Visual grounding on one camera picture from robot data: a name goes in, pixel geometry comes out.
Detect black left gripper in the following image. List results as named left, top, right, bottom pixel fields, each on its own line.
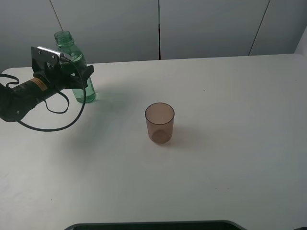
left=31, top=47, right=94, bottom=89

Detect green transparent plastic bottle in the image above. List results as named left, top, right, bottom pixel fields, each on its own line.
left=54, top=31, right=96, bottom=103

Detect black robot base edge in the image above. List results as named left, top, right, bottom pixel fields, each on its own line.
left=66, top=220, right=244, bottom=230

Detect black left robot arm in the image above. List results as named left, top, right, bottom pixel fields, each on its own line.
left=0, top=46, right=94, bottom=122

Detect pink translucent plastic cup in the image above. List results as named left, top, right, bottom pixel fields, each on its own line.
left=144, top=102, right=175, bottom=144

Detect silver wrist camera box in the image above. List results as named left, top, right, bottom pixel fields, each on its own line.
left=37, top=46, right=71, bottom=62

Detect black camera cable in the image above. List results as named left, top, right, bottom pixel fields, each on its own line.
left=0, top=56, right=87, bottom=132

